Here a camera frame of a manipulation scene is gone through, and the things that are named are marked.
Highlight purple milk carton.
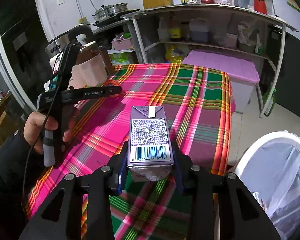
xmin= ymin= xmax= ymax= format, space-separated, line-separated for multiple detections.
xmin=127 ymin=106 xmax=174 ymax=182

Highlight clear plastic container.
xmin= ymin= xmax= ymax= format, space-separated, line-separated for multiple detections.
xmin=234 ymin=0 xmax=274 ymax=15

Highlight pink lidded storage box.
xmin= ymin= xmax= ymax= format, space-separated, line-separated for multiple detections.
xmin=183 ymin=50 xmax=260 ymax=113

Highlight giraffe height chart poster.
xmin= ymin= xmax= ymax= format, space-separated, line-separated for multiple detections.
xmin=287 ymin=0 xmax=300 ymax=13

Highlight translucent trash bag liner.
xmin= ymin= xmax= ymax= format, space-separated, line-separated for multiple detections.
xmin=241 ymin=141 xmax=300 ymax=239

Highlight steel rice cooker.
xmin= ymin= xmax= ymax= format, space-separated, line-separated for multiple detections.
xmin=45 ymin=24 xmax=95 ymax=59

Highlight pink brown kettle jug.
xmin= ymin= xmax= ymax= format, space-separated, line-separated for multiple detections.
xmin=68 ymin=41 xmax=115 ymax=89

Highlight metal shelf unit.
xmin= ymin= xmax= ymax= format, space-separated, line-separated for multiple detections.
xmin=123 ymin=4 xmax=290 ymax=113

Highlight black cloth cover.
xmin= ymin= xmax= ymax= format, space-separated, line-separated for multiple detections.
xmin=276 ymin=34 xmax=300 ymax=117

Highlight steel steamer pots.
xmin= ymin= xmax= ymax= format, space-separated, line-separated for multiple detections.
xmin=93 ymin=3 xmax=128 ymax=22

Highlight red jelly cup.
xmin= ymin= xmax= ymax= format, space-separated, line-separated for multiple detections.
xmin=103 ymin=80 xmax=122 ymax=98

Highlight plaid tablecloth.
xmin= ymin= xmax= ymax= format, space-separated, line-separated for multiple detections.
xmin=26 ymin=63 xmax=235 ymax=239

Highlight red thermos bottle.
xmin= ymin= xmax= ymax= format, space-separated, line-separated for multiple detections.
xmin=254 ymin=0 xmax=268 ymax=15

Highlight green detergent bottle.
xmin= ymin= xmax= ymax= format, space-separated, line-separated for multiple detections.
xmin=263 ymin=88 xmax=276 ymax=116

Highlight white trash bin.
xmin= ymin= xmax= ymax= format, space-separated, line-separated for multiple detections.
xmin=230 ymin=130 xmax=300 ymax=240

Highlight person left hand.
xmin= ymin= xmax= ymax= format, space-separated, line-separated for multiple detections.
xmin=23 ymin=104 xmax=81 ymax=155

